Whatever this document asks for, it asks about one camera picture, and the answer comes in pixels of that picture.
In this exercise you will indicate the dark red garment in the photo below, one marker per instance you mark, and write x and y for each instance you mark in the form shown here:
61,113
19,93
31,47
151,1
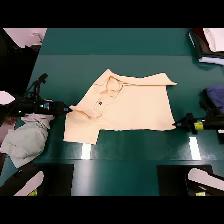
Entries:
199,33

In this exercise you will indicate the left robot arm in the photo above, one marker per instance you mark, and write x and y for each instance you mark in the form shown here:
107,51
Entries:
30,107

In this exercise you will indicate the white garment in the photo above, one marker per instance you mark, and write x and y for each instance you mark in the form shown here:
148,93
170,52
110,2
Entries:
215,38

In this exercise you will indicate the pink garment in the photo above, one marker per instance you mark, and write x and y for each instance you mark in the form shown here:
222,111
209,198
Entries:
38,119

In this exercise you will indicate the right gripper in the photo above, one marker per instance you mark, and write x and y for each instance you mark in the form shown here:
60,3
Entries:
188,124

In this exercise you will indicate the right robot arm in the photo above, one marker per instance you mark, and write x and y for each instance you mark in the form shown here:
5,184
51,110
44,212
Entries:
213,125

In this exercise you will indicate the pale blue garment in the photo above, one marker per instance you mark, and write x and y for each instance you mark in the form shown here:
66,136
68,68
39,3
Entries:
211,60

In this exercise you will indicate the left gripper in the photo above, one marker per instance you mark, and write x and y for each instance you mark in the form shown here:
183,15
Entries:
60,108

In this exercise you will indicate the pale green garment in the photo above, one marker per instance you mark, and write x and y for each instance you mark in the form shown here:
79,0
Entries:
25,143

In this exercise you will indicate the navy garment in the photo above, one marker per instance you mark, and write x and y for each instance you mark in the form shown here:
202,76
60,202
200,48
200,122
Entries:
216,96

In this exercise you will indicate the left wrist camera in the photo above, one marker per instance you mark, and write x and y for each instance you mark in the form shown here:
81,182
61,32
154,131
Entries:
40,80

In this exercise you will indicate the cream polo shirt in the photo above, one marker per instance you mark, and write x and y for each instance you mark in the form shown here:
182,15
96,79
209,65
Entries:
133,106

